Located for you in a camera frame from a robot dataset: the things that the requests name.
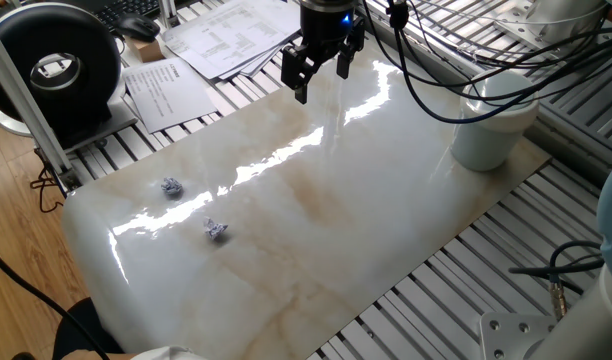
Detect white cylindrical machine base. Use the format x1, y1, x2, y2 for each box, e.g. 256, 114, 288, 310
525, 0, 612, 45

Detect glossy marble pattern mat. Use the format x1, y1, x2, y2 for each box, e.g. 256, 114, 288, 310
60, 39, 552, 360

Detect black computer mouse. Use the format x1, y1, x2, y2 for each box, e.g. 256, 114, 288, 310
114, 13, 161, 43

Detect black floor cable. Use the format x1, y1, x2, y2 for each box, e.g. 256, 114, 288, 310
0, 243, 112, 360

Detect black cable with metal plug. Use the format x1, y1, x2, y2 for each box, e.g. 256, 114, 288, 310
508, 239, 607, 321

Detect single printed paper sheet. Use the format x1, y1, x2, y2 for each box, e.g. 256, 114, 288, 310
121, 56, 218, 134

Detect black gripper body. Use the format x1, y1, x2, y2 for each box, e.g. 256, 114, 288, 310
299, 0, 360, 64

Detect aluminium frame post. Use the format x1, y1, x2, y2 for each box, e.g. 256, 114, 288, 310
0, 19, 82, 194

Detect printed paper ball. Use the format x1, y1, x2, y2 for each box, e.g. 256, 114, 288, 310
160, 176, 184, 197
202, 216, 230, 241

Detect dark trousers of person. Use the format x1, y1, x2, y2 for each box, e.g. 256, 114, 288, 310
52, 297, 125, 360

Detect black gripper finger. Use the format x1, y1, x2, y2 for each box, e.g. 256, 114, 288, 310
336, 17, 366, 80
280, 43, 321, 105

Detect dark wrist cable bundle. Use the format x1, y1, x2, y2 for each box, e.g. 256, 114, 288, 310
360, 0, 612, 125

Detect small brown cardboard block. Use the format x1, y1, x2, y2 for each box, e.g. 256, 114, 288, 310
124, 35, 166, 64

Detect black round fan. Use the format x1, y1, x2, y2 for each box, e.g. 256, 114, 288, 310
0, 2, 139, 151

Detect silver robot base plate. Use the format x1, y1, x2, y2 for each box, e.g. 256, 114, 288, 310
479, 312, 557, 360

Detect silver perforated mounting plate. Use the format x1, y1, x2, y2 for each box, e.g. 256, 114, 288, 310
493, 0, 555, 37

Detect thin aluminium upright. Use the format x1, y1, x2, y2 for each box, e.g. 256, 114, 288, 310
158, 0, 181, 29

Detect black keyboard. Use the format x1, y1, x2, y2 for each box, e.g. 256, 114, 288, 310
93, 0, 162, 31

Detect silver wrist sensor flange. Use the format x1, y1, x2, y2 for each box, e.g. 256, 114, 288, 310
299, 0, 360, 12

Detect stack of printed papers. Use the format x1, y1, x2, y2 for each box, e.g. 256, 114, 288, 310
163, 0, 303, 81

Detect tangled thin black wires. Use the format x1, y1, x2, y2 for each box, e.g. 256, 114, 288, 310
29, 149, 65, 214

